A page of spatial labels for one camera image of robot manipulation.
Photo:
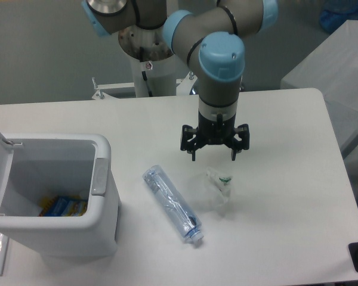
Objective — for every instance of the clear plastic water bottle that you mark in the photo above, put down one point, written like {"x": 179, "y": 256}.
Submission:
{"x": 175, "y": 206}

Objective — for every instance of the blue plastic bag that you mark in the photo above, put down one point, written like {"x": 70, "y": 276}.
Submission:
{"x": 336, "y": 13}

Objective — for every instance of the blue yellow snack package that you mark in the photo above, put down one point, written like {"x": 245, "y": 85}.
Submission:
{"x": 64, "y": 206}

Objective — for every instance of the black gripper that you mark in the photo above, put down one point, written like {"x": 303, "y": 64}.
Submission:
{"x": 210, "y": 132}

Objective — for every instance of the grey covered side table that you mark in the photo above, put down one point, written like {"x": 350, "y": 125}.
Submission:
{"x": 332, "y": 68}

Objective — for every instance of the white pedestal base bracket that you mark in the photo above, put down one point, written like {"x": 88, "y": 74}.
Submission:
{"x": 184, "y": 86}

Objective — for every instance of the clear plastic wrapper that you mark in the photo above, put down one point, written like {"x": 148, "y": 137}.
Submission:
{"x": 215, "y": 190}

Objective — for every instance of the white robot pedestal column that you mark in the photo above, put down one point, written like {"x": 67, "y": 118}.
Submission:
{"x": 151, "y": 59}

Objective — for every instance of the white plastic trash can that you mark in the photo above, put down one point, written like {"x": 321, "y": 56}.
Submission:
{"x": 38, "y": 167}

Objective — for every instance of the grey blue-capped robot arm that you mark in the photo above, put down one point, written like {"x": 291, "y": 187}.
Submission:
{"x": 211, "y": 46}

